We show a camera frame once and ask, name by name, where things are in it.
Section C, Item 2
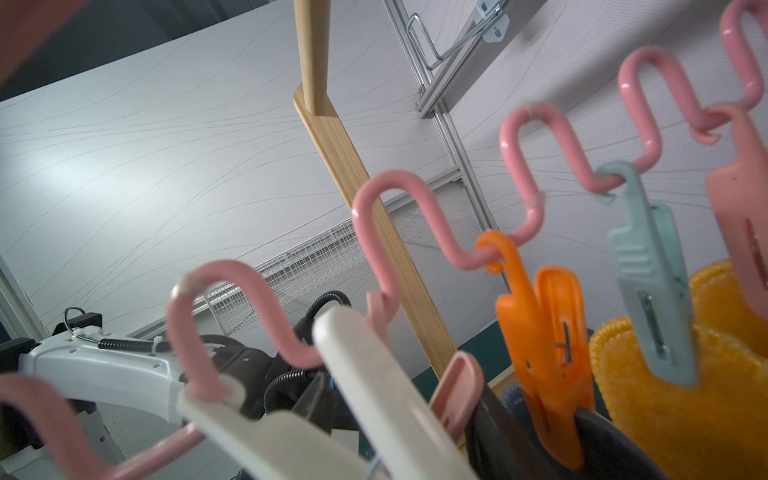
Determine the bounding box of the dark navy insole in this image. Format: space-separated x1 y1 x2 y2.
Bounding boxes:
501 385 666 479
465 386 561 480

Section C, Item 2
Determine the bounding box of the wooden clothes rack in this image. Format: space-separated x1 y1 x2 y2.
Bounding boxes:
292 0 517 409

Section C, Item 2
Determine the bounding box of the aluminium top rail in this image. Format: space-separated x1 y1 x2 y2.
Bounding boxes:
384 0 511 117

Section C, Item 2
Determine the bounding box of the yellow insole back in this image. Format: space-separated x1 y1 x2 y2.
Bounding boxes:
589 317 767 479

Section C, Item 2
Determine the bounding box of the metal double hook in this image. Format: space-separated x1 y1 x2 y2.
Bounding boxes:
403 0 511 71

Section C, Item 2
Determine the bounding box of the yellow insole rearmost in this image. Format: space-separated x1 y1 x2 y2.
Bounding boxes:
689 260 767 358

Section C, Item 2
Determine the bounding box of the pink clip hanger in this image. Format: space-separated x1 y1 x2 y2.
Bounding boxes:
0 0 768 480

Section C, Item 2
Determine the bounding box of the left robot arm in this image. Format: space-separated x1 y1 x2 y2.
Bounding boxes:
1 308 359 479

